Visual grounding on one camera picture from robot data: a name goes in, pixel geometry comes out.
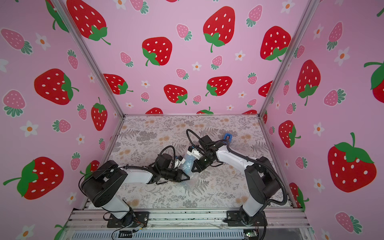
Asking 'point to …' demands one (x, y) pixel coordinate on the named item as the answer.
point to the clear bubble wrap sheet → (188, 184)
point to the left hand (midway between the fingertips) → (190, 179)
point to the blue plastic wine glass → (187, 166)
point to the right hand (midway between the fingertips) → (191, 172)
